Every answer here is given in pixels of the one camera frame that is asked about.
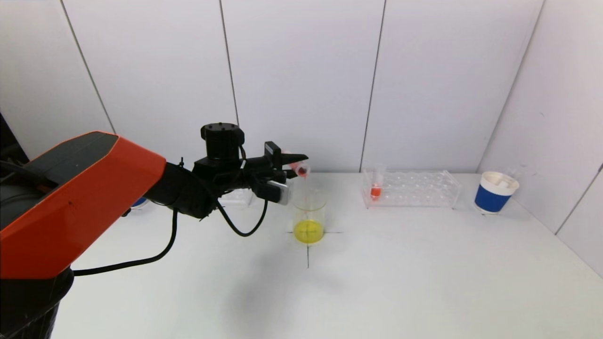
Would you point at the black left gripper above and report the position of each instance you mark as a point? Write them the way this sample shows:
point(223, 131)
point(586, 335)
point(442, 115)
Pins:
point(272, 153)

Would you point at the test tube with red pigment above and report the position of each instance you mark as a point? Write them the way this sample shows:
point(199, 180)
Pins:
point(375, 191)
point(301, 169)

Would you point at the test tube with yellow pigment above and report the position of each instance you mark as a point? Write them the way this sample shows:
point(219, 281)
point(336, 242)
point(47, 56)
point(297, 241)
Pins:
point(512, 173)

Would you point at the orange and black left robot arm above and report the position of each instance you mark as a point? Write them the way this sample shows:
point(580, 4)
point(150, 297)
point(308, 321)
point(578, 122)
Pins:
point(70, 197)

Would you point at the clear plastic test tube rack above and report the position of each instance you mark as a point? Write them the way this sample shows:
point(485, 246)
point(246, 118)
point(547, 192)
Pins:
point(414, 190)
point(238, 197)

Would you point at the clear glass beaker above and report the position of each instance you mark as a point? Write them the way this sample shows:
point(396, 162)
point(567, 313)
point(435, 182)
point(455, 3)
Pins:
point(308, 230)

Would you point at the blue and white paper cup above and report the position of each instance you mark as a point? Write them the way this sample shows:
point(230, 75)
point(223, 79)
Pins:
point(490, 198)
point(139, 202)

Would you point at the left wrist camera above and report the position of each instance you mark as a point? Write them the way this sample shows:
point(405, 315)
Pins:
point(278, 193)

